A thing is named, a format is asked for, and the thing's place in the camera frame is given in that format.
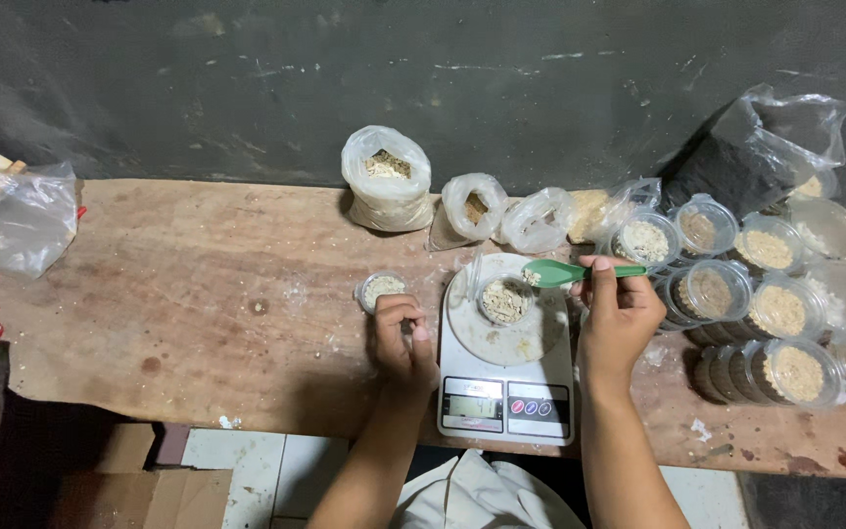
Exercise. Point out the person's right hand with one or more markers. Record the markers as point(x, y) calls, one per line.
point(618, 323)

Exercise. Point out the person's left hand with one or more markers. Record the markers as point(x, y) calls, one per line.
point(402, 353)

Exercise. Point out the green plastic spoon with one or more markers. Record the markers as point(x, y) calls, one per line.
point(559, 272)

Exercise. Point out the lidded clear plastic cup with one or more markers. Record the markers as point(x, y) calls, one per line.
point(381, 289)

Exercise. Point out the white digital kitchen scale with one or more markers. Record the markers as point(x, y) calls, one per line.
point(504, 367)

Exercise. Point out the clear bag of beige crumbs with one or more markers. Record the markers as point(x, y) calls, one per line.
point(590, 213)

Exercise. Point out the open clear plastic cup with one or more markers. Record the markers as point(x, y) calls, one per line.
point(505, 300)

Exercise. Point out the crumpled clear plastic bag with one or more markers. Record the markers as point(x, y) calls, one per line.
point(537, 220)

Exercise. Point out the group of filled lidded cups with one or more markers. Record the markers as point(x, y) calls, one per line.
point(775, 308)

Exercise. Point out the small bag of brown powder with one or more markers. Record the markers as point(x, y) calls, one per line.
point(473, 209)

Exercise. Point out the person's white clothing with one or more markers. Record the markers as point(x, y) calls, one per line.
point(482, 496)

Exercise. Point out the large clear bag dark contents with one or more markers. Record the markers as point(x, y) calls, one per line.
point(746, 165)

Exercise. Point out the brown cardboard box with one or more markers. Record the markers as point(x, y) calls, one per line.
point(151, 496)

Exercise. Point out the empty clear plastic bag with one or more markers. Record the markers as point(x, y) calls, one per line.
point(19, 224)

